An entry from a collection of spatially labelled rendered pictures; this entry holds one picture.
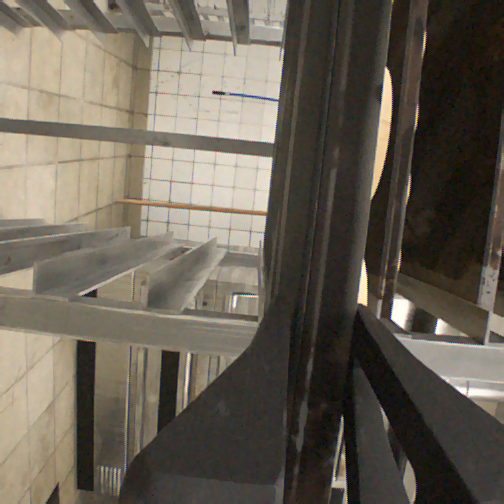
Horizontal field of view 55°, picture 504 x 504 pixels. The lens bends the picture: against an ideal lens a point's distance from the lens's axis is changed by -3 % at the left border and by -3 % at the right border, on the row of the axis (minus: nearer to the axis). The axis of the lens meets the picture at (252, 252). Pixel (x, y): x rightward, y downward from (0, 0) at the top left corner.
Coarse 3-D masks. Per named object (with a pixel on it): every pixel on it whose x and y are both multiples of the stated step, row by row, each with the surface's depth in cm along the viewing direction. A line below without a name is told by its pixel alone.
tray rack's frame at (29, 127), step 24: (72, 24) 96; (120, 24) 96; (168, 24) 96; (216, 24) 96; (0, 120) 100; (24, 120) 100; (144, 144) 100; (168, 144) 100; (192, 144) 100; (216, 144) 100; (240, 144) 99; (264, 144) 99; (240, 264) 99
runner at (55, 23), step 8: (16, 0) 79; (24, 0) 81; (32, 0) 84; (40, 0) 84; (24, 8) 82; (32, 8) 84; (40, 8) 87; (48, 8) 87; (32, 16) 85; (40, 16) 88; (48, 16) 91; (56, 16) 91; (48, 24) 91; (56, 24) 95; (64, 24) 95; (56, 32) 95
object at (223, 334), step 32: (0, 288) 40; (0, 320) 39; (32, 320) 39; (64, 320) 39; (96, 320) 39; (128, 320) 39; (160, 320) 39; (192, 320) 38; (224, 320) 39; (256, 320) 39; (192, 352) 39; (224, 352) 39; (416, 352) 39; (448, 352) 38; (480, 352) 38
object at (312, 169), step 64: (320, 0) 15; (384, 0) 12; (320, 64) 13; (384, 64) 12; (320, 128) 12; (320, 192) 12; (320, 256) 12; (320, 320) 12; (320, 384) 13; (320, 448) 13
